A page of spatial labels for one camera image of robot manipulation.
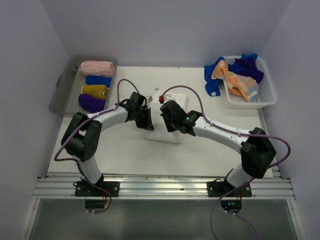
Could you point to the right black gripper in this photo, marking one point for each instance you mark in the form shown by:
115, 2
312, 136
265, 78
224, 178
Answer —
170, 128

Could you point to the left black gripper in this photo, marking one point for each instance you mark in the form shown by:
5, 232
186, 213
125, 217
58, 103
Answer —
147, 124

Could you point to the white towel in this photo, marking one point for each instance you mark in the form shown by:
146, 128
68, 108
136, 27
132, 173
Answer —
160, 132

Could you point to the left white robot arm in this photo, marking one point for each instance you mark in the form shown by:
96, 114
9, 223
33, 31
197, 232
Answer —
82, 135

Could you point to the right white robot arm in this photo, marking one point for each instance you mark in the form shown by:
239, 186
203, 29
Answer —
255, 149

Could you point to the yellow rolled towel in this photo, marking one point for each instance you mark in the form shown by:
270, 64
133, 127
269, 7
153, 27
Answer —
99, 91

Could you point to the purple rolled towel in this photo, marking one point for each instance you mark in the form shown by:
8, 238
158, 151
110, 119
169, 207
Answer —
90, 103

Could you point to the blue cloth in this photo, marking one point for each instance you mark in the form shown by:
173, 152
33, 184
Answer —
213, 74

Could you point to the blue rolled towel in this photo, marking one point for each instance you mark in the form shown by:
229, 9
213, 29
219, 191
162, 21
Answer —
98, 80

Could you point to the pink rolled towel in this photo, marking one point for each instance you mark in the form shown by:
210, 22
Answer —
97, 68

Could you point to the orange patterned cloth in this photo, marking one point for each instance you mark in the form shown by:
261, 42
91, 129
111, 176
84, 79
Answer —
242, 86

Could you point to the grey plastic bin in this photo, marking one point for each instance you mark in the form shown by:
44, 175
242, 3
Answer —
65, 100

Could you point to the dark purple cloth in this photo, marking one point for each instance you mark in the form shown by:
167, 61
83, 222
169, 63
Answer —
246, 66

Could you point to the white plastic basket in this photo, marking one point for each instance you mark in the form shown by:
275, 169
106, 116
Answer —
265, 97

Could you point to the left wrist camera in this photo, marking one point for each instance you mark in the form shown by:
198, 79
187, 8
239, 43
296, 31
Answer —
149, 98

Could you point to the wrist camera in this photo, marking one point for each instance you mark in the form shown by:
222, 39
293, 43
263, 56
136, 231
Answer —
149, 98
164, 98

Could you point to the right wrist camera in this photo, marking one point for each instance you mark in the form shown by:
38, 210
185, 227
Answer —
164, 98

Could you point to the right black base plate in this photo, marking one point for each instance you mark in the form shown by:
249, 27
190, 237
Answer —
219, 187

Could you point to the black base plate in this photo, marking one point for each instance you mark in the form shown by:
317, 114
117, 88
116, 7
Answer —
219, 187
83, 189

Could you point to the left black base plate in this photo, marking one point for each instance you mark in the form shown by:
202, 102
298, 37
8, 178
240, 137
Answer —
83, 189

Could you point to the aluminium rail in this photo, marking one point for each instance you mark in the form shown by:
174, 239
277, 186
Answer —
139, 187

